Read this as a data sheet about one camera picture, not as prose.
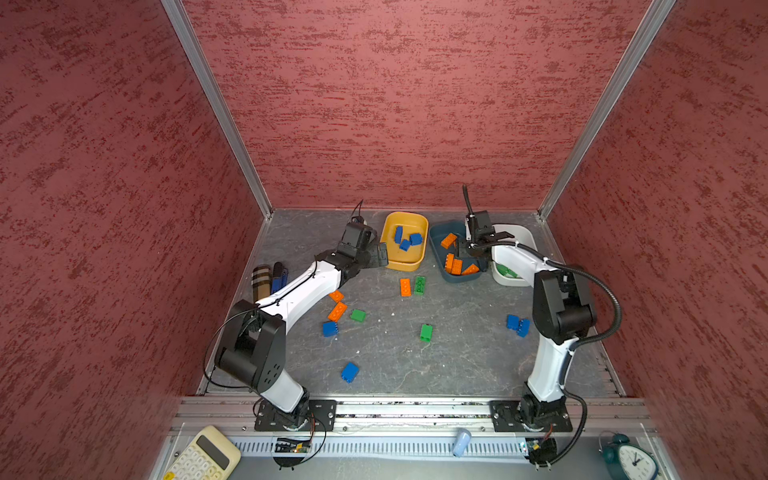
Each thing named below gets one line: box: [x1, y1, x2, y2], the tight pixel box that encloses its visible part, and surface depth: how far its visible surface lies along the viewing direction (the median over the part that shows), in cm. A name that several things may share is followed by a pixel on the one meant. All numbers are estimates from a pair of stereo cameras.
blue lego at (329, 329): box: [321, 321, 339, 338], surface depth 91 cm
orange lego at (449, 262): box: [445, 253, 455, 273], surface depth 105 cm
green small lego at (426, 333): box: [419, 323, 433, 343], surface depth 88 cm
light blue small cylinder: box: [452, 427, 472, 458], surface depth 71 cm
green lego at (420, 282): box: [414, 276, 426, 296], surface depth 102 cm
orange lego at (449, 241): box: [440, 233, 457, 250], surface depth 111 cm
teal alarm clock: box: [598, 431, 661, 480], surface depth 67 cm
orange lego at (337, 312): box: [328, 302, 348, 322], surface depth 94 cm
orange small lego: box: [451, 259, 463, 275], surface depth 105 cm
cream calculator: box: [164, 425, 242, 480], surface depth 68 cm
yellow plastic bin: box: [380, 211, 429, 272], surface depth 113 cm
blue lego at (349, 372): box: [340, 362, 360, 384], surface depth 83 cm
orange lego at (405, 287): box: [400, 278, 413, 297], surface depth 99 cm
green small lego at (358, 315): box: [350, 309, 367, 322], surface depth 93 cm
